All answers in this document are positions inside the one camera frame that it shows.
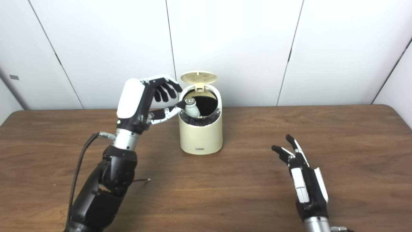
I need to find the cream-colored bin body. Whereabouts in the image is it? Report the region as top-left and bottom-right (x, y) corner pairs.
(179, 84), (223, 155)

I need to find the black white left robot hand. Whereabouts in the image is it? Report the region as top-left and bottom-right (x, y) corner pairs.
(117, 75), (187, 134)

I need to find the small white plastic bottle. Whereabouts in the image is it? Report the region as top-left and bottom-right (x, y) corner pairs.
(183, 98), (201, 118)

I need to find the round cream bin lid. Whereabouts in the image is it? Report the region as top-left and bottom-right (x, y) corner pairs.
(180, 71), (217, 92)

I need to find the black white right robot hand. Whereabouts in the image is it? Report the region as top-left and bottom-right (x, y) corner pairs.
(271, 134), (329, 223)

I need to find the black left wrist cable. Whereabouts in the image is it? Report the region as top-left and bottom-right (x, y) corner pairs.
(65, 132), (116, 226)

